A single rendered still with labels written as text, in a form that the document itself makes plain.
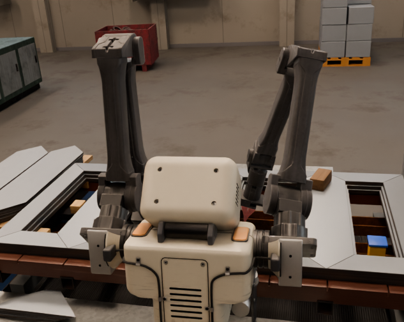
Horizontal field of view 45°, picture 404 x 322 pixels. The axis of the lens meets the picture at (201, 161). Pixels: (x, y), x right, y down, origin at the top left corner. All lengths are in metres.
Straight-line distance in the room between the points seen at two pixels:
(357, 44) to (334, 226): 6.68
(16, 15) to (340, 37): 7.24
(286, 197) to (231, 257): 0.23
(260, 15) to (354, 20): 2.73
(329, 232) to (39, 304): 1.04
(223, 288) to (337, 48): 7.46
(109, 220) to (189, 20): 9.61
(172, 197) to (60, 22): 10.69
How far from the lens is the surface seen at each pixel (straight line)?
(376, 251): 1.73
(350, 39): 8.34
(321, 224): 1.84
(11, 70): 7.45
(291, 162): 1.17
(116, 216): 1.19
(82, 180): 2.40
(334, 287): 1.60
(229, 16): 10.52
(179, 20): 10.71
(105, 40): 1.23
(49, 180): 2.42
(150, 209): 1.04
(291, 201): 1.14
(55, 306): 1.80
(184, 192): 1.03
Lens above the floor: 1.79
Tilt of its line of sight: 23 degrees down
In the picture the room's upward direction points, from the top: 4 degrees counter-clockwise
